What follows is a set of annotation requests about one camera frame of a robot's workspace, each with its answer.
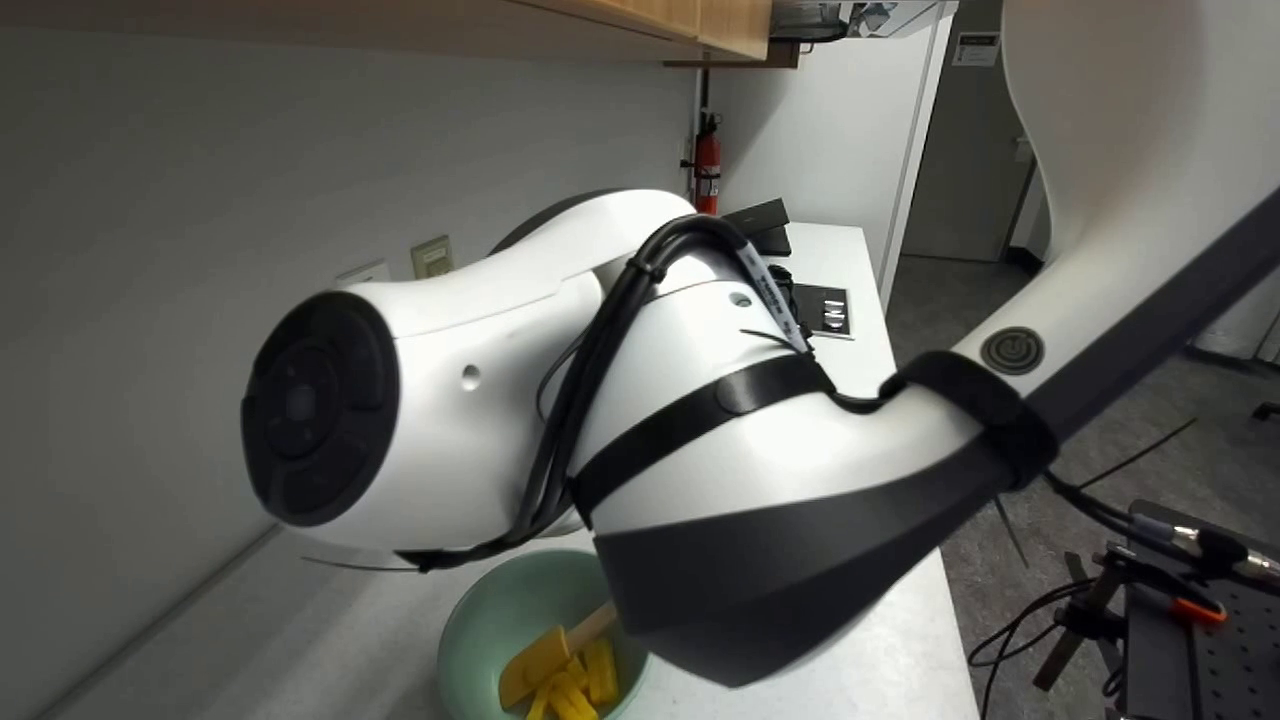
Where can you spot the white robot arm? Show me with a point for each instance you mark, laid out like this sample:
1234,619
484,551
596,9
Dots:
744,400

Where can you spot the mint green bowl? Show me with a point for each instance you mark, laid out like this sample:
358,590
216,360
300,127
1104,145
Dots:
493,627

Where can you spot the black angled stand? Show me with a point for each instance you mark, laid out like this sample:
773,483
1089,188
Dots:
764,221

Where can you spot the black glass cooktop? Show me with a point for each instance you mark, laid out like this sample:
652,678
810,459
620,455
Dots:
826,312

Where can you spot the silver cooktop knob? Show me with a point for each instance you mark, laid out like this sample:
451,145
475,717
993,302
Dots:
834,318

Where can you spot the red fire extinguisher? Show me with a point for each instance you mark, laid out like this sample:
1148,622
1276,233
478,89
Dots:
706,163

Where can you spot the yellow food pieces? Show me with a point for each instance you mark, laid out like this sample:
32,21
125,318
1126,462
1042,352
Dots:
586,684

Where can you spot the grey door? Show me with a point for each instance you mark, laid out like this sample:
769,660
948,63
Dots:
965,163

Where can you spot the black perforated table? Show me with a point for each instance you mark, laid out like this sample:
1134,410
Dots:
1204,660

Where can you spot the beige wall switch plate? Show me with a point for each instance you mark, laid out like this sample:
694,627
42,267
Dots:
431,253

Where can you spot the wooden wall cabinet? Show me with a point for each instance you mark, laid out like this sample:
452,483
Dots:
694,21

